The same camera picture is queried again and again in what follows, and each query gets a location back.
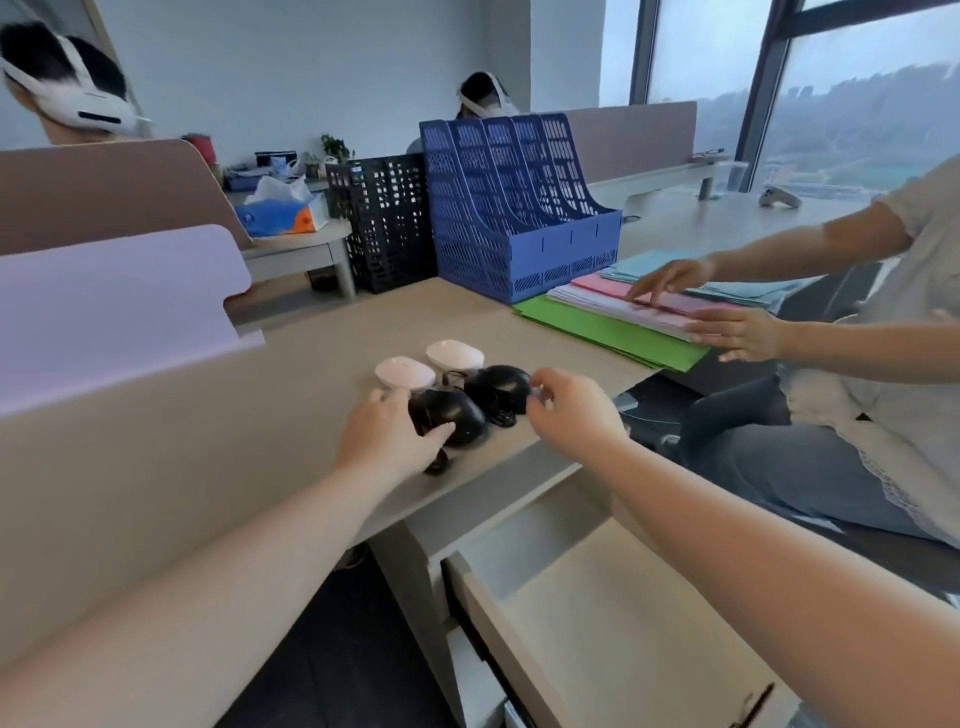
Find person's right hand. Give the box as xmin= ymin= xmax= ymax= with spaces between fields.
xmin=525 ymin=366 xmax=632 ymax=461

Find person's left hand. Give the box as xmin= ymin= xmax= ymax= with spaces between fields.
xmin=336 ymin=387 xmax=457 ymax=496

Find black computer mouse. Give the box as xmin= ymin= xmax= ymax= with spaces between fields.
xmin=463 ymin=364 xmax=534 ymax=418
xmin=407 ymin=387 xmax=489 ymax=450

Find person's right forearm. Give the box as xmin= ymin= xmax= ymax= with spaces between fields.
xmin=592 ymin=438 xmax=960 ymax=728

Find person's left forearm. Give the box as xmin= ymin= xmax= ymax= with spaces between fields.
xmin=0 ymin=463 xmax=399 ymax=728

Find white computer mouse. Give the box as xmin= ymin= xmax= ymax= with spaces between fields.
xmin=425 ymin=339 xmax=486 ymax=375
xmin=374 ymin=355 xmax=437 ymax=392

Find green paper folder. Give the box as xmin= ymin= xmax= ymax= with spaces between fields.
xmin=512 ymin=293 xmax=711 ymax=375

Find white paper stack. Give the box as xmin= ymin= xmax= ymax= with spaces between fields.
xmin=546 ymin=282 xmax=715 ymax=343

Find pink paper folder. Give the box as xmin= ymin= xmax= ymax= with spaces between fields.
xmin=570 ymin=270 xmax=745 ymax=317

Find light blue paper folders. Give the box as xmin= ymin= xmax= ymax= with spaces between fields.
xmin=599 ymin=249 xmax=820 ymax=310

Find blue plastic file rack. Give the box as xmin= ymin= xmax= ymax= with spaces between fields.
xmin=418 ymin=112 xmax=624 ymax=306

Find open white desk drawer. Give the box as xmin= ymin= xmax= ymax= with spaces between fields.
xmin=441 ymin=480 xmax=807 ymax=728

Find black plastic file rack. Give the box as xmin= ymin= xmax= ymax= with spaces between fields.
xmin=324 ymin=153 xmax=441 ymax=296

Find blue and orange tissue box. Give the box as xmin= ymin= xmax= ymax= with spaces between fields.
xmin=234 ymin=175 xmax=332 ymax=240

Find grey desk divider panel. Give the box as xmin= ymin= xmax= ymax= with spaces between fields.
xmin=562 ymin=100 xmax=699 ymax=186

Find white head-worn headset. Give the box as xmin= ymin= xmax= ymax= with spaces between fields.
xmin=456 ymin=72 xmax=521 ymax=119
xmin=0 ymin=30 xmax=156 ymax=138

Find lilac desk divider panel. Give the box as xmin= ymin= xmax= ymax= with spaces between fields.
xmin=0 ymin=224 xmax=267 ymax=420

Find black pen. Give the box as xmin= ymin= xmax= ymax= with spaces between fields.
xmin=731 ymin=681 xmax=776 ymax=728

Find brown desk divider panel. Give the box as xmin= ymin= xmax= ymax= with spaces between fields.
xmin=0 ymin=138 xmax=257 ymax=258

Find black mouse cable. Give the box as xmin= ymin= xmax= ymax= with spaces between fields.
xmin=421 ymin=408 xmax=520 ymax=477

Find dark window frame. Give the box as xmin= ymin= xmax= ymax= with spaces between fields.
xmin=628 ymin=0 xmax=960 ymax=198

